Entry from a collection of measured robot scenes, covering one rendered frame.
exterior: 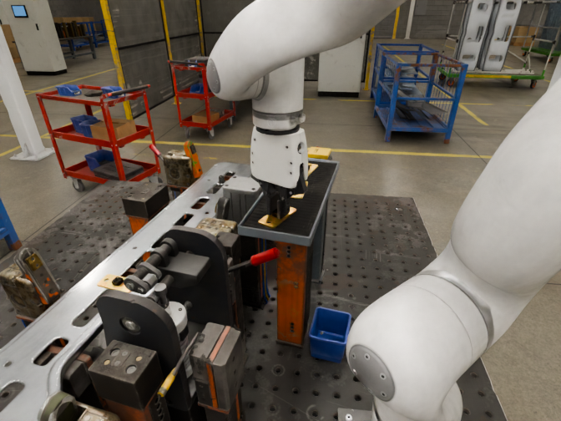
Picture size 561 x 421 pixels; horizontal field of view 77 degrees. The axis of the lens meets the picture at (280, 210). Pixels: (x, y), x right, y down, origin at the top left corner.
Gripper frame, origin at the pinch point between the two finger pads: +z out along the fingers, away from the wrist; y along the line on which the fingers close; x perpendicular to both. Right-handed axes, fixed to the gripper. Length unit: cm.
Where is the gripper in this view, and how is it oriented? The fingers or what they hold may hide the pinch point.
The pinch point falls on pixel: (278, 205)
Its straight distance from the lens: 67.4
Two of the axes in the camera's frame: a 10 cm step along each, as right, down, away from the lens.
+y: -8.2, -2.9, 4.9
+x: -5.7, 4.1, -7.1
